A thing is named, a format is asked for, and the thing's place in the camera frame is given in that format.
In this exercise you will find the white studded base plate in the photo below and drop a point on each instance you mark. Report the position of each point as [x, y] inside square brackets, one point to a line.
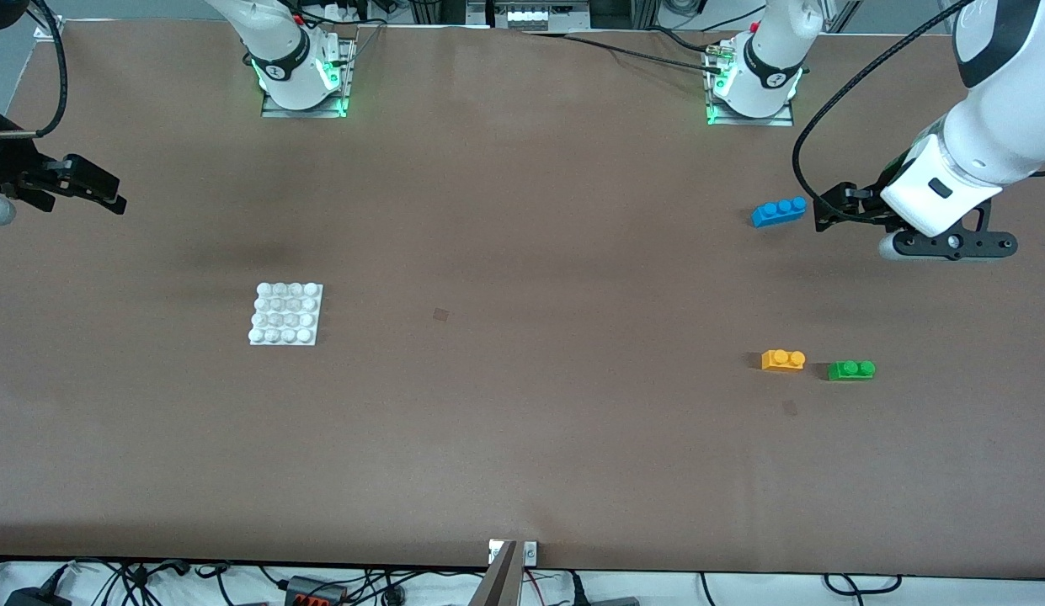
[286, 314]

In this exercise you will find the blue three-stud block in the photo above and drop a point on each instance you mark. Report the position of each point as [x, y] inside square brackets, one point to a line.
[778, 212]

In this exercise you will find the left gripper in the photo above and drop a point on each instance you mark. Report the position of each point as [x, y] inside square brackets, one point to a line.
[869, 204]

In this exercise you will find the silver corner bracket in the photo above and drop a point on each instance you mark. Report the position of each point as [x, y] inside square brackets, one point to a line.
[49, 28]

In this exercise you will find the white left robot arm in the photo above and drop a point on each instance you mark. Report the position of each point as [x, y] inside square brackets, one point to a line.
[1002, 126]

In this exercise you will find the white power strip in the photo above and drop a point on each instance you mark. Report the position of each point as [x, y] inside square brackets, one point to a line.
[539, 15]

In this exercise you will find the grey metal post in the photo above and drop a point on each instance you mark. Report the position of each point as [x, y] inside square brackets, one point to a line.
[498, 581]

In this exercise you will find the black left camera mount bracket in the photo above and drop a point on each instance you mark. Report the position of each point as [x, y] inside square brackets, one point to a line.
[977, 244]

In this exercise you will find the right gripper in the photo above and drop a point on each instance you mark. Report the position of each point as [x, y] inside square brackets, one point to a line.
[2, 160]

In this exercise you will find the black power plug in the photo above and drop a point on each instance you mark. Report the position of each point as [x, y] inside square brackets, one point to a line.
[35, 596]

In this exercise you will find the yellow two-stud block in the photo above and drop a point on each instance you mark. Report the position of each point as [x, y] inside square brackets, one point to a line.
[783, 360]

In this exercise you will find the black adapter with orange buttons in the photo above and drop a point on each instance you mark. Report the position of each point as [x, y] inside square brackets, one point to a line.
[314, 592]

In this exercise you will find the green two-stud block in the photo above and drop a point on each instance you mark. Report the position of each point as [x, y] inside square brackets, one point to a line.
[851, 370]

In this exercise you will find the small silver bracket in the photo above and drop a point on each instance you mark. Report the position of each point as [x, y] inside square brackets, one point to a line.
[530, 553]

